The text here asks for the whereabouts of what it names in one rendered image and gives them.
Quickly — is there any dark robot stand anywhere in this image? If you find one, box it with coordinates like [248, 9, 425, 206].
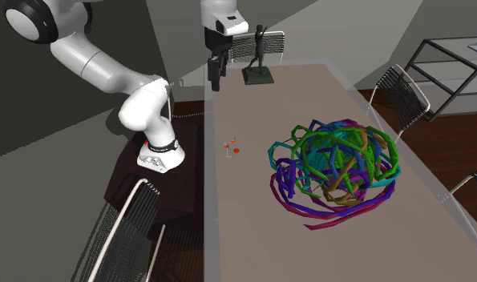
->
[103, 117, 205, 237]

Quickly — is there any dark standing figure statue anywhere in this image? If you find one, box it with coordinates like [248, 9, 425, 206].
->
[241, 24, 276, 86]

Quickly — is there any multicoloured ribbon tangle ball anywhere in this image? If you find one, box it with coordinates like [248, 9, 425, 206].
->
[266, 118, 402, 232]

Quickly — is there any black-frame shelf unit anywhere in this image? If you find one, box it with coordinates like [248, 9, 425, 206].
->
[403, 35, 477, 123]

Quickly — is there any grey dining table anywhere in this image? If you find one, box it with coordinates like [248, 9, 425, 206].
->
[203, 58, 477, 282]

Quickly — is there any small orange white toy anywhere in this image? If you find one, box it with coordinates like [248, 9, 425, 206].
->
[223, 136, 241, 159]

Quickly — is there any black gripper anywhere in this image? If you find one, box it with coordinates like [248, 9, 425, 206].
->
[204, 26, 234, 93]

